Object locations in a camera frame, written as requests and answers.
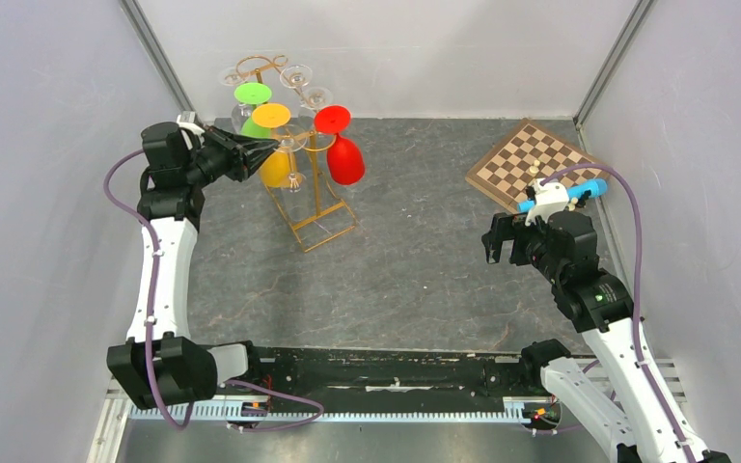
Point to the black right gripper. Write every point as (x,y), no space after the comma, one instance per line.
(508,227)

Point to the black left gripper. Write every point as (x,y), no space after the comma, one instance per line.
(245,158)

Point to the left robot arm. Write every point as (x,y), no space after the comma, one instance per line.
(166,275)

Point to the green wine glass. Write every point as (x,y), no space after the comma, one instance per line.
(249,96)

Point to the red wine glass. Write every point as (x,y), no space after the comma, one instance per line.
(344,159)

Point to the black chess piece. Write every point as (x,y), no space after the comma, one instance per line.
(582,201)

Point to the wooden chessboard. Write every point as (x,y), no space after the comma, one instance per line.
(503,173)

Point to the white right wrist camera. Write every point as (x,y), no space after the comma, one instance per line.
(550,197)

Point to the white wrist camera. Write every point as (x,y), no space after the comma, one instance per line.
(188,120)
(550,197)

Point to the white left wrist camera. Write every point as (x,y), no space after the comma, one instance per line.
(188,120)

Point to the gold wire glass rack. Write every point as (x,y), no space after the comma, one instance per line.
(315,214)

